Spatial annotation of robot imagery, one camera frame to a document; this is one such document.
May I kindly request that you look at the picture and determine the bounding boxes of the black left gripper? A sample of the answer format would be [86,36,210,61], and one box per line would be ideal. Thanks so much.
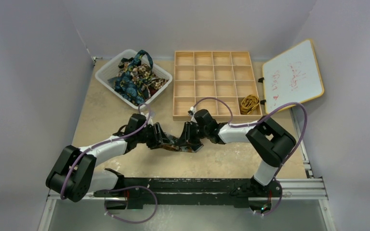
[135,122,171,149]

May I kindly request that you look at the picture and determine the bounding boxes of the white plastic basket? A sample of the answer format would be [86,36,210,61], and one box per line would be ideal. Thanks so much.
[95,49,172,109]

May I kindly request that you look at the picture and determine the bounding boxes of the blue floral tie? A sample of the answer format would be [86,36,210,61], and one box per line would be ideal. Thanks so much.
[114,50,156,106]

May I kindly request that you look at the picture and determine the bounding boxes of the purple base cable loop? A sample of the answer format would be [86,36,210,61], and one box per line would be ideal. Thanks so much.
[104,186,158,224]

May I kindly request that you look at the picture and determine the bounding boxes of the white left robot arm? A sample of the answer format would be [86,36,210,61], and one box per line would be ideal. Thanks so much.
[45,114,175,202]

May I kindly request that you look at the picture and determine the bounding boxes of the whiteboard with wooden frame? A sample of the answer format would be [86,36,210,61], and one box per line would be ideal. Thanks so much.
[258,39,325,114]

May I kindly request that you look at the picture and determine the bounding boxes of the wooden compartment tray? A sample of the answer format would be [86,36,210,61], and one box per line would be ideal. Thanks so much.
[172,51,264,121]

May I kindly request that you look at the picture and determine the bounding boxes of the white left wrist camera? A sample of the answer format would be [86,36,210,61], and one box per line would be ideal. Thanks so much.
[141,111,155,125]

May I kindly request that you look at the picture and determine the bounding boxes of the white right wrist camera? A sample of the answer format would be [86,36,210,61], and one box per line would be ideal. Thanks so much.
[188,106,197,123]

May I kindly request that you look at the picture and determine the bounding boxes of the brown floral tie pile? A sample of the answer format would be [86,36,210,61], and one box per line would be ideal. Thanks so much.
[108,58,168,103]

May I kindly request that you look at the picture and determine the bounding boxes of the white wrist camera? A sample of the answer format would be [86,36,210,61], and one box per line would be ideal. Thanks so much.
[188,106,197,123]
[141,111,155,125]

